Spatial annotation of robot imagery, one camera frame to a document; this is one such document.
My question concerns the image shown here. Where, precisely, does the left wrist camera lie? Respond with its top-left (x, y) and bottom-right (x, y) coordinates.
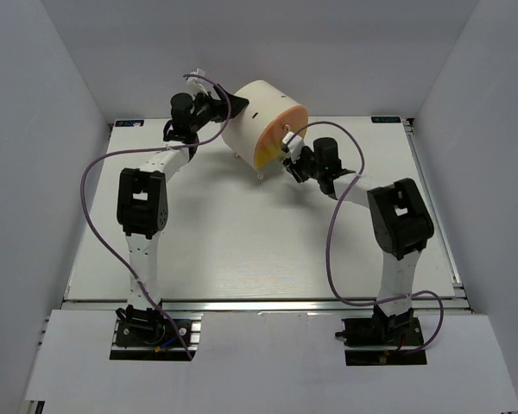
top-left (183, 68), bottom-right (209, 95)

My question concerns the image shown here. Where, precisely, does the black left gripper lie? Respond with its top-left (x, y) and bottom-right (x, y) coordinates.
top-left (188, 85), bottom-right (247, 133)

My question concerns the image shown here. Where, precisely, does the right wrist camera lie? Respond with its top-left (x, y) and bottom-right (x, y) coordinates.
top-left (281, 132), bottom-right (305, 163)

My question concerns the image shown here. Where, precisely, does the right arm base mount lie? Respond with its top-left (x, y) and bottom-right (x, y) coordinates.
top-left (334, 317), bottom-right (427, 367)

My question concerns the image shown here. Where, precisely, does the yellow drawer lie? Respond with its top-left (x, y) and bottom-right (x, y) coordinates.
top-left (253, 141), bottom-right (282, 170)

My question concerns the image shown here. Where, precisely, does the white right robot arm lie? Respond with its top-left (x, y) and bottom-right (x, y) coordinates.
top-left (282, 133), bottom-right (434, 344)

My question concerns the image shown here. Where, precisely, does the orange drawer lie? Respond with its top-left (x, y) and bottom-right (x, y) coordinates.
top-left (256, 104), bottom-right (308, 151)

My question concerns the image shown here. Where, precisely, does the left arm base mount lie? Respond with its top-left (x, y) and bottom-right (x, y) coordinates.
top-left (109, 306), bottom-right (201, 361)

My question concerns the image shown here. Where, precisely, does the cream drawer cabinet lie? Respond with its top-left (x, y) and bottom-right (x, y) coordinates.
top-left (222, 80), bottom-right (308, 173)

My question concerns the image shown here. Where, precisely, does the aluminium table rail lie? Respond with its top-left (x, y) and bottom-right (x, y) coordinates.
top-left (61, 297), bottom-right (471, 313)

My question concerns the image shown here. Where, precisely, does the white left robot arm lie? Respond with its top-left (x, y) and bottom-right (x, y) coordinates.
top-left (117, 86), bottom-right (250, 311)

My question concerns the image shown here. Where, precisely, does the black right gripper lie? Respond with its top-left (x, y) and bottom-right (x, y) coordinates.
top-left (284, 146), bottom-right (325, 183)

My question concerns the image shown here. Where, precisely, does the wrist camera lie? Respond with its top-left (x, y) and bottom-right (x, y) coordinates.
top-left (281, 132), bottom-right (305, 163)
top-left (183, 68), bottom-right (209, 95)

